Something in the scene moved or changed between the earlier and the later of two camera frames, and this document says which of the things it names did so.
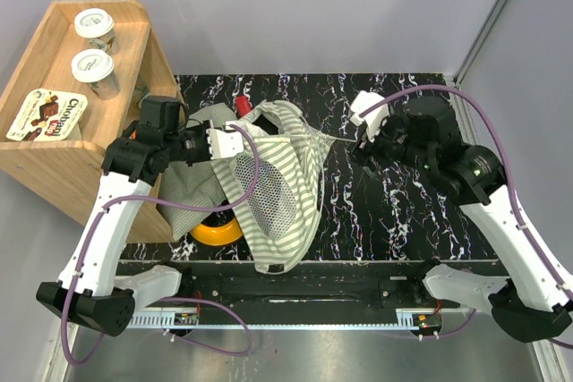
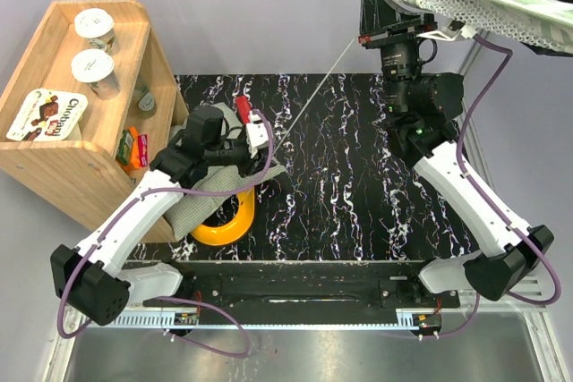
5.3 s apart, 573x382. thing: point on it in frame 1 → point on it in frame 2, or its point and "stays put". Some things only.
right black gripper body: (391, 143) → (399, 53)
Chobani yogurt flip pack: (47, 115) stays put
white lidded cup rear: (98, 27) stays put
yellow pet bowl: (217, 234) stays put
